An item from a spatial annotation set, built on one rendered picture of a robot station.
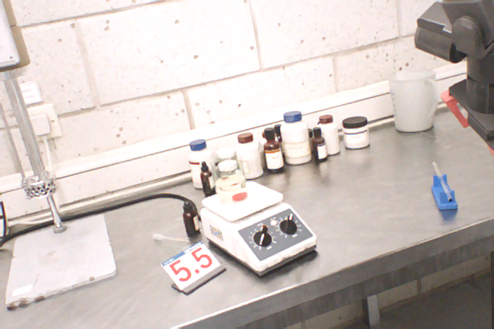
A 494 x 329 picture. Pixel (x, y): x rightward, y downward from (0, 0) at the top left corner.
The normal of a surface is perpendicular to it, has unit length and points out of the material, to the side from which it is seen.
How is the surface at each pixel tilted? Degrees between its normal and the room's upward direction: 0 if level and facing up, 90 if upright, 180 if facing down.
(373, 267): 90
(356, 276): 90
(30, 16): 90
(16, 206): 90
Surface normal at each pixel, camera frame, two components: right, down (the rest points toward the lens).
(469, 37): -0.70, 0.69
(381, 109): 0.33, 0.27
